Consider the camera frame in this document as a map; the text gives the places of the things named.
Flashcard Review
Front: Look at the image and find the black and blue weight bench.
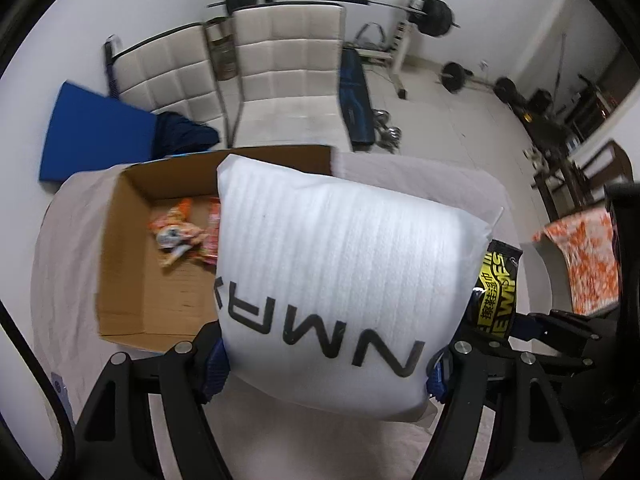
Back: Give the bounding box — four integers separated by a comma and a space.
340, 49, 375, 153

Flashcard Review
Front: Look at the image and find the black exercise machine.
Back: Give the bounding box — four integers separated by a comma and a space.
550, 74, 608, 133

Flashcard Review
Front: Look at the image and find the blue foam mat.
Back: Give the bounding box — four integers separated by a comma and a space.
39, 81, 158, 184

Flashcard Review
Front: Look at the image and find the red snack packet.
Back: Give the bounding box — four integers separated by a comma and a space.
200, 199, 224, 272

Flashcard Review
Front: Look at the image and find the long barbell with black plates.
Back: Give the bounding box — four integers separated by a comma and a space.
207, 0, 463, 38

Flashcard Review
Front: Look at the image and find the grey cable handle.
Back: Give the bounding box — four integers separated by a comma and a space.
356, 22, 387, 47

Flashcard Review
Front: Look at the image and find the orange panda snack packet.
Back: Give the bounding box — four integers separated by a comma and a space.
148, 199, 208, 267

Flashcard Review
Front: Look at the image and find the chrome dumbbell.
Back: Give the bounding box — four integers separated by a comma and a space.
372, 109, 403, 153

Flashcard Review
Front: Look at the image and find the grey tablecloth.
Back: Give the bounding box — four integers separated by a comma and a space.
32, 152, 531, 480

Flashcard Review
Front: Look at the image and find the dark wooden chair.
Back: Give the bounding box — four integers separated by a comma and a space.
532, 141, 633, 221

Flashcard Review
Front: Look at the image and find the short barbell with black plates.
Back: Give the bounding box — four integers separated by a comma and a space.
438, 61, 523, 106

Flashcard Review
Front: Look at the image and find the dark blue cloth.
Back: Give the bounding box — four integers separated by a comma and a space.
152, 111, 221, 158

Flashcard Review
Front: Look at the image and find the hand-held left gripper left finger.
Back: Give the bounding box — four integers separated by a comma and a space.
75, 324, 237, 480

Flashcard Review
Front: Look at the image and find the white barbell rack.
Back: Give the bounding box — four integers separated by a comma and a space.
264, 0, 437, 99

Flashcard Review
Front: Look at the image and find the orange floral towel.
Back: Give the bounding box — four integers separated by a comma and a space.
531, 208, 621, 313

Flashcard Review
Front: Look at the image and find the black shoe wipes packet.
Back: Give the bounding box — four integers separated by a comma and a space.
467, 240, 523, 344

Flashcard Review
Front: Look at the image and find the grey plastic chair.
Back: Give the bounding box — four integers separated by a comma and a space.
522, 240, 576, 312

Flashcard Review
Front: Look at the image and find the brown carton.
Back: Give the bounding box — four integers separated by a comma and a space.
206, 19, 238, 81

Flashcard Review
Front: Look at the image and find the white foam packet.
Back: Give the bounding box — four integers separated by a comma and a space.
215, 154, 503, 423

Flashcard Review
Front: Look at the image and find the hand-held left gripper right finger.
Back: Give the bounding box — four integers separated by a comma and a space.
414, 340, 587, 480

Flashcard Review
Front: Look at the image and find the white quilted chair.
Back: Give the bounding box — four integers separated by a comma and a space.
231, 2, 351, 153
105, 22, 231, 133

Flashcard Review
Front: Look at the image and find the black round weight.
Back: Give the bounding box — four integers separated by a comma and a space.
525, 89, 553, 116

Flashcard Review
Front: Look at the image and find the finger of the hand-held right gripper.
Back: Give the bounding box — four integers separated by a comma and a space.
514, 310, 610, 345
475, 330, 603, 377

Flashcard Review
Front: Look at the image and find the cardboard box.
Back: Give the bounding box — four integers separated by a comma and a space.
96, 145, 341, 353

